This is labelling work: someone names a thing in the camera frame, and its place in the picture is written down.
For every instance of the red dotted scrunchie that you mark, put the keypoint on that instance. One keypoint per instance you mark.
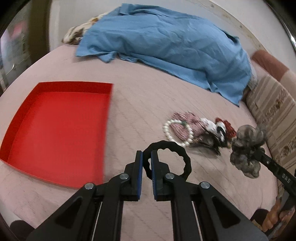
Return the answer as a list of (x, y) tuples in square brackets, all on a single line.
[(230, 132)]

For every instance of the pink checked scrunchie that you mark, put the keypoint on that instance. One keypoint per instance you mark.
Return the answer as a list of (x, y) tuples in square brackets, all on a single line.
[(190, 119)]

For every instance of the blue cloth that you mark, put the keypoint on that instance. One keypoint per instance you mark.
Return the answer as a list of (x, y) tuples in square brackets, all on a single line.
[(186, 46)]

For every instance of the brown pink pillow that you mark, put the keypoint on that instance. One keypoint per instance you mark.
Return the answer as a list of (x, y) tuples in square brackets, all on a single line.
[(276, 69)]

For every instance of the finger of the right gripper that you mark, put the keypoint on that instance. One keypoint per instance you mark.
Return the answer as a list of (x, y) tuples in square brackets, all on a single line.
[(286, 178)]

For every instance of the pink quilted bedspread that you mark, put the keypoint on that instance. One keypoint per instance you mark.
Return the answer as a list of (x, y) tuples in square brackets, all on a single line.
[(143, 98)]

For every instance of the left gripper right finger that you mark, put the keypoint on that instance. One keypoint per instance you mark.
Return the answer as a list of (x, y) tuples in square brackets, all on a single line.
[(199, 211)]

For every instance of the red cardboard tray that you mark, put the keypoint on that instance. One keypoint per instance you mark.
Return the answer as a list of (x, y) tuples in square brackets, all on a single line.
[(58, 133)]

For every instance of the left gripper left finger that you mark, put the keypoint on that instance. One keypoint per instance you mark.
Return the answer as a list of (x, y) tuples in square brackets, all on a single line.
[(94, 212)]

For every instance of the grey chiffon scrunchie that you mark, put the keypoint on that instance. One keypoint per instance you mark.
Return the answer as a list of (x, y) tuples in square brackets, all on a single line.
[(248, 139)]

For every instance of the black hair claw clip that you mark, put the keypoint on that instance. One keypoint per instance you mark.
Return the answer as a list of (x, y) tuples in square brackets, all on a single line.
[(211, 142)]

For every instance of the white dotted scrunchie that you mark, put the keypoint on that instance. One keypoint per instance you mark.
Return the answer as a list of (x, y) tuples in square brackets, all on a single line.
[(218, 128)]

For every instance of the floral patterned fabric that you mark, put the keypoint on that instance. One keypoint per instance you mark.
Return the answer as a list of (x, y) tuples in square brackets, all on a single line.
[(75, 34)]

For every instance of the striped beige pillow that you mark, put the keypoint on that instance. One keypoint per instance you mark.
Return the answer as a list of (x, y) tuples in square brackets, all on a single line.
[(273, 107)]

